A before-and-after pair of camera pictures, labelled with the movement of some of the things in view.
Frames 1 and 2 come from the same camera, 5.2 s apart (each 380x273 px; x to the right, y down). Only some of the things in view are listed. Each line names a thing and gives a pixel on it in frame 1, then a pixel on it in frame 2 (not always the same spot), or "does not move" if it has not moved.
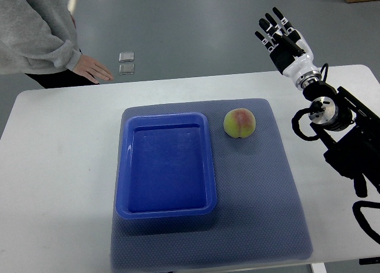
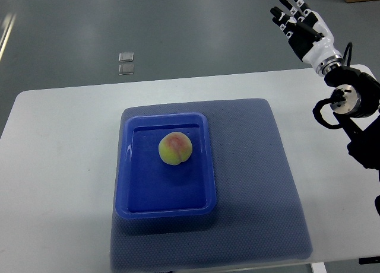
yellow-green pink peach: (239, 123) -> (174, 148)
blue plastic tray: (165, 167) does not move
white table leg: (319, 267) does not move
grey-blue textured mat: (259, 216) does not move
